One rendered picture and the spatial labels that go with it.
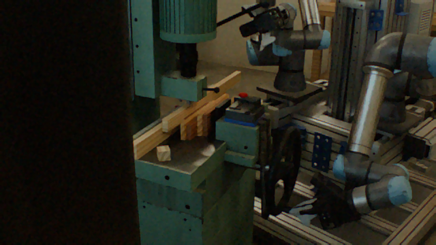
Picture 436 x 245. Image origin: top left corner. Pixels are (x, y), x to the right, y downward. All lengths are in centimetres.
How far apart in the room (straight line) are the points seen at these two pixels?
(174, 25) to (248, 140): 41
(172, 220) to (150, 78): 45
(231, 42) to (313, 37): 349
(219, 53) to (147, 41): 391
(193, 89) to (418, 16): 119
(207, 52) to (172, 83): 394
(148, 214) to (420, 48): 98
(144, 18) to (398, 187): 88
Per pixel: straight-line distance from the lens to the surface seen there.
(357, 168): 143
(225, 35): 530
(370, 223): 238
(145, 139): 140
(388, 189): 132
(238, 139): 146
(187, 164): 135
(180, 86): 152
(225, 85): 179
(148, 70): 153
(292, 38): 180
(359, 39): 206
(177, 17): 141
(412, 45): 149
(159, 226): 156
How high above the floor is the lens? 154
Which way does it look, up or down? 23 degrees down
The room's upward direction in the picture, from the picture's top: 1 degrees clockwise
